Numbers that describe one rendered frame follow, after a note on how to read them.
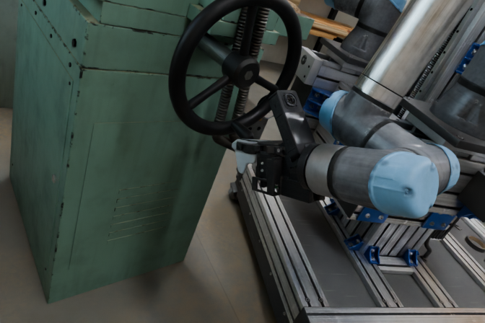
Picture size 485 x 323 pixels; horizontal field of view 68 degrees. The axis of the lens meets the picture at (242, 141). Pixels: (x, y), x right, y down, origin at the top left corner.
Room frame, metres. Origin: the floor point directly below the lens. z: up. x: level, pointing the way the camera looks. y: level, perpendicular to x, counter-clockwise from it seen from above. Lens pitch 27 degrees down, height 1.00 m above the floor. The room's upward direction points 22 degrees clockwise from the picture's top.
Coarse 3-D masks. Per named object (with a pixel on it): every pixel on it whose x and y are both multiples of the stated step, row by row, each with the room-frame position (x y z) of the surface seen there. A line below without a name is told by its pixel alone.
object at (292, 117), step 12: (276, 96) 0.54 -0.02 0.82; (288, 96) 0.55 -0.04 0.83; (276, 108) 0.54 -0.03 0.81; (288, 108) 0.54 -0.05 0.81; (300, 108) 0.56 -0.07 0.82; (276, 120) 0.53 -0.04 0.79; (288, 120) 0.52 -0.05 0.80; (300, 120) 0.54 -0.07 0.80; (288, 132) 0.51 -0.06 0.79; (300, 132) 0.52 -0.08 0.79; (288, 144) 0.50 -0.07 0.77; (300, 144) 0.50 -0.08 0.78
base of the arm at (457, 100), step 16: (464, 80) 0.87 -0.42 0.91; (448, 96) 0.88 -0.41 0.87; (464, 96) 0.85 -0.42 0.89; (480, 96) 0.83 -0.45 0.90; (432, 112) 0.88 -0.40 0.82; (448, 112) 0.84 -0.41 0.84; (464, 112) 0.83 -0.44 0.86; (480, 112) 0.82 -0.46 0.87; (464, 128) 0.81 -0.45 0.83; (480, 128) 0.81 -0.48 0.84
